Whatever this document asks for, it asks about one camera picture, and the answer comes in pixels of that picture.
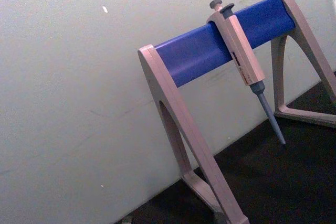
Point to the plain pale wall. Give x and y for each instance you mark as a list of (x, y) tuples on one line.
[(73, 82)]

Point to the beige pipette stand, blue bar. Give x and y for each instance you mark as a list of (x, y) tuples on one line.
[(191, 56)]

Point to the beige pipette with grey shaft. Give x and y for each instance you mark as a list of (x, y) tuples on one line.
[(242, 51)]

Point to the black table cloth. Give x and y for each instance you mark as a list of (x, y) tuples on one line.
[(275, 182)]

